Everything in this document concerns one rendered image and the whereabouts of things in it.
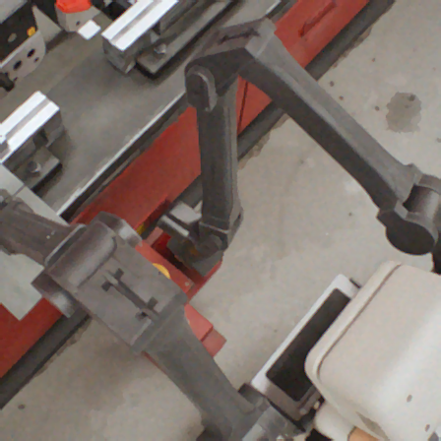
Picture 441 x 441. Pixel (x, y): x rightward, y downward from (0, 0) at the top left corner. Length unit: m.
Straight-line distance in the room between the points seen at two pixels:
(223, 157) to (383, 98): 1.54
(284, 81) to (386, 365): 0.40
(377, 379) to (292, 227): 1.54
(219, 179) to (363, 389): 0.47
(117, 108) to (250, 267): 0.95
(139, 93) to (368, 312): 0.80
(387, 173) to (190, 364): 0.45
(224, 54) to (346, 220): 1.50
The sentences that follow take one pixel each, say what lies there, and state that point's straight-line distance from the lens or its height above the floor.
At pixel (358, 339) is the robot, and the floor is 1.34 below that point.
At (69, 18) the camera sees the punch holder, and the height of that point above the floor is 1.23.
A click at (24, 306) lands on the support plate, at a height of 1.00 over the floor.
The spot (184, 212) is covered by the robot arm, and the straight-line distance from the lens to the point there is 1.42.
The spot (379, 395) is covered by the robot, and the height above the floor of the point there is 1.38.
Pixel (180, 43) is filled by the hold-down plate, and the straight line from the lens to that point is 1.65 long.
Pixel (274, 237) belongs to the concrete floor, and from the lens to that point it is 2.44.
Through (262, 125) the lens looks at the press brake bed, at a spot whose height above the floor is 0.05.
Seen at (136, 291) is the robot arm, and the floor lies 1.58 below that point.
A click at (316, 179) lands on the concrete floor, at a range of 2.53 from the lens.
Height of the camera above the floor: 2.30
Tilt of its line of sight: 71 degrees down
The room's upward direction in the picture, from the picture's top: 10 degrees clockwise
